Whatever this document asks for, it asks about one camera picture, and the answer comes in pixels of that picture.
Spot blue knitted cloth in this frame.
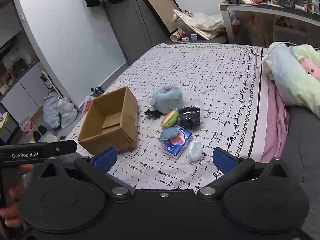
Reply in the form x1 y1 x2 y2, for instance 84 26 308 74
159 126 184 143

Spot pink sheet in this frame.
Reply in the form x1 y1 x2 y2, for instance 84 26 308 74
259 80 291 163

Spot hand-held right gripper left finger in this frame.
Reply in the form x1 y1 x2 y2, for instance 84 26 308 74
37 147 137 199

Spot blue tissue packet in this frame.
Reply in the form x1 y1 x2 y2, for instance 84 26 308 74
161 130 193 159

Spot white storage cabinet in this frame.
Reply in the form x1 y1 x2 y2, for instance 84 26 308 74
0 0 62 145

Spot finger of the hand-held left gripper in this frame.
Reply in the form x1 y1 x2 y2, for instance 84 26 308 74
46 140 78 158

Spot red patterned snack packet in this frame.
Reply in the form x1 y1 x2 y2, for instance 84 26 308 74
19 117 36 136

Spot white crumpled tote bag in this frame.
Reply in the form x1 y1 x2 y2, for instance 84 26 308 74
172 8 226 41

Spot black lace fabric piece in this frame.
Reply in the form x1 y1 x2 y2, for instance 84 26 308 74
144 108 163 119

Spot black shiny plastic bag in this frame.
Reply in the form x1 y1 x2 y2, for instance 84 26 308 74
178 106 201 131

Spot paper cup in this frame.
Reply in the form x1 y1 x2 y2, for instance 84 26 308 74
170 29 187 42

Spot brown cardboard box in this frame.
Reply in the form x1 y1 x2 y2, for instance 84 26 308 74
78 86 139 155

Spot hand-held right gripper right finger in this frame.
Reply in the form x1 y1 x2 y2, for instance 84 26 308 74
197 147 300 199

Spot burger plush toy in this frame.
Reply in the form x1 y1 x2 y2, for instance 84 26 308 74
161 110 179 129

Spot grey plastic bags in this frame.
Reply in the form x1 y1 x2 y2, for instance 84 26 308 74
42 91 78 131

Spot pastel quilt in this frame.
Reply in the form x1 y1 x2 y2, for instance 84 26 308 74
264 42 320 119

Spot dark grey door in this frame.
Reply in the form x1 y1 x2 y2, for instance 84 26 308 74
104 0 181 67

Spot light blue plush toy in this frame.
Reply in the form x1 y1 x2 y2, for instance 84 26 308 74
150 85 183 114

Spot red and white bag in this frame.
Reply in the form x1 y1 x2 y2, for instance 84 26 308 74
82 95 96 115

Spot white desk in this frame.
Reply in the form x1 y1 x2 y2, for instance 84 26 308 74
219 0 320 44

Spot brown framed board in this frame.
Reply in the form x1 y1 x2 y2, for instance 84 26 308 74
138 0 181 33

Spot person's left hand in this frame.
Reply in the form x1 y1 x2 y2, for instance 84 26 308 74
0 164 34 228

